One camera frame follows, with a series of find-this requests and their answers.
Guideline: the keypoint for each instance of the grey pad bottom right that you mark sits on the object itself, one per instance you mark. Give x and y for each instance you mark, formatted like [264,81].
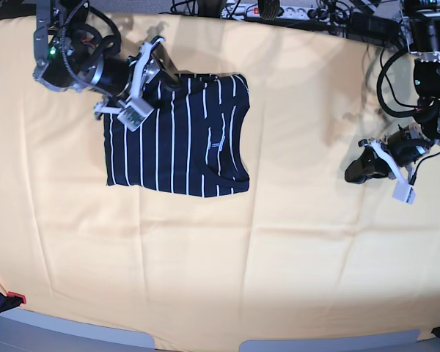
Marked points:
[334,344]

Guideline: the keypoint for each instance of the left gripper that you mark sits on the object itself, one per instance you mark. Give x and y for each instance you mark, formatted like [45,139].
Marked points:
[406,146]

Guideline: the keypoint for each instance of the grey pad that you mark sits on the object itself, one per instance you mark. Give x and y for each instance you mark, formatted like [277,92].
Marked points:
[334,344]
[17,336]

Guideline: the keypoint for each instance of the black power adapter box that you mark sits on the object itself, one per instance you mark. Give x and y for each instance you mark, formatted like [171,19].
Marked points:
[371,26]

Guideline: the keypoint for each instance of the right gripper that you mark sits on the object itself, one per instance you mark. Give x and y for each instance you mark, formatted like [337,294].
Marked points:
[113,73]

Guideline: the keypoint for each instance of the grey pad bottom left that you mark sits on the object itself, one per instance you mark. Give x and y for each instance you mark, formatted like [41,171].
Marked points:
[17,336]

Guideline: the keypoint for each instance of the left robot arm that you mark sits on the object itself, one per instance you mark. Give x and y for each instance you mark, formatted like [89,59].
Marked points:
[419,26]

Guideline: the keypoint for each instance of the black round object top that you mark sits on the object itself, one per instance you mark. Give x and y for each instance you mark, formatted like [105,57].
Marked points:
[269,9]

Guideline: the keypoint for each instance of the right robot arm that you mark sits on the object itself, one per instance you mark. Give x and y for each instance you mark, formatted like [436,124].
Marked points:
[78,47]

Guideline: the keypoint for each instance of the yellow table cloth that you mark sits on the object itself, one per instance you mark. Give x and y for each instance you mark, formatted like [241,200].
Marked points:
[301,255]

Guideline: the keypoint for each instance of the navy white striped T-shirt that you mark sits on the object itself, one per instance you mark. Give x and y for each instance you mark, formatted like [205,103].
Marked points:
[189,145]

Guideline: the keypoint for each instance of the white power strip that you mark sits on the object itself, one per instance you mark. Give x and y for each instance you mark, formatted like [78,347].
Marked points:
[250,11]

